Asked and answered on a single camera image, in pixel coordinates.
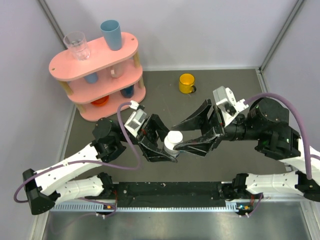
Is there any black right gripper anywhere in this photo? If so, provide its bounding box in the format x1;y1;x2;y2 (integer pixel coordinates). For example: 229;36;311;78
171;100;264;158

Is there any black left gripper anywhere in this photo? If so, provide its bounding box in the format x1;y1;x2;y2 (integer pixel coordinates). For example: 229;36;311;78
119;114;182;163

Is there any white pill bottle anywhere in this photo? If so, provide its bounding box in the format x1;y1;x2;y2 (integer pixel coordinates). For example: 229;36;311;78
163;137;180;158

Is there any white bottle cap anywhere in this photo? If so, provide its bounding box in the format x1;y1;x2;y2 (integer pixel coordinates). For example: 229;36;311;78
167;131;183;145

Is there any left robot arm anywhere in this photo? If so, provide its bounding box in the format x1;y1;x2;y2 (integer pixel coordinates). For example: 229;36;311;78
22;110;183;215

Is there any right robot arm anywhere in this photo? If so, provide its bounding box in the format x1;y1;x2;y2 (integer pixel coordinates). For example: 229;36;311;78
172;97;320;202

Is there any yellow mug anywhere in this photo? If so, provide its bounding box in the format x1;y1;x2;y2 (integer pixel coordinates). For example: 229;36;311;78
179;73;197;94

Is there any dark blue faceted cup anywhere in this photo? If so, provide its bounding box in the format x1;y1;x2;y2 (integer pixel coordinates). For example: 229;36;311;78
120;85;135;99

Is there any orange plastic bowl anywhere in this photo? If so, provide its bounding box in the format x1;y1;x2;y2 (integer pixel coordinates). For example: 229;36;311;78
90;95;110;107

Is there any pink three-tier wooden shelf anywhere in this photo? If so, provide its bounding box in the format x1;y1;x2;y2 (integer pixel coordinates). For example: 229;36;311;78
48;32;146;122

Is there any small light blue cup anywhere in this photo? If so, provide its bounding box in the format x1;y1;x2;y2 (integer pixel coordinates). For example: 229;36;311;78
84;72;99;84

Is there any light blue plastic tumbler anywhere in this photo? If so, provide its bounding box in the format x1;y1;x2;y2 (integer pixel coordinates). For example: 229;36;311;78
100;19;122;51

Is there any clear drinking glass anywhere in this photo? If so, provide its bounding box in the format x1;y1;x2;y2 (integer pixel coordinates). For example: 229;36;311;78
63;31;91;61

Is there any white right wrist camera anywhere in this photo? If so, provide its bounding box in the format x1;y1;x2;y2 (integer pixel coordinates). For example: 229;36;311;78
213;86;249;127

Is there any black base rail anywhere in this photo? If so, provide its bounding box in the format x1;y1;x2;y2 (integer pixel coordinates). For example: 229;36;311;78
114;181;236;208

